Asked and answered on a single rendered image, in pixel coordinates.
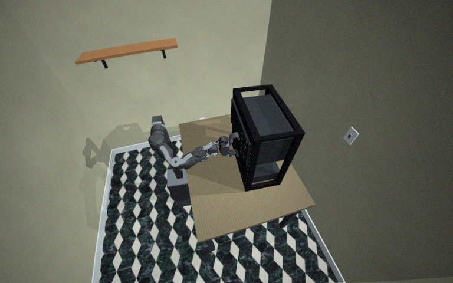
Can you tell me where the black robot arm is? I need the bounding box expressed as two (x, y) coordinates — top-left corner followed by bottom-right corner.
(148, 121), (218, 170)

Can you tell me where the black server rack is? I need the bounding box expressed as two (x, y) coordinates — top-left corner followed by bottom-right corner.
(231, 84), (305, 192)

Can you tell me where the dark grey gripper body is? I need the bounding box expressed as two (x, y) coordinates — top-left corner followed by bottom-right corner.
(216, 136), (229, 156)

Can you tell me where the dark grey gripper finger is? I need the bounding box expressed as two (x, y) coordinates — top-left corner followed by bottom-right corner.
(224, 132), (240, 147)
(227, 149), (239, 157)

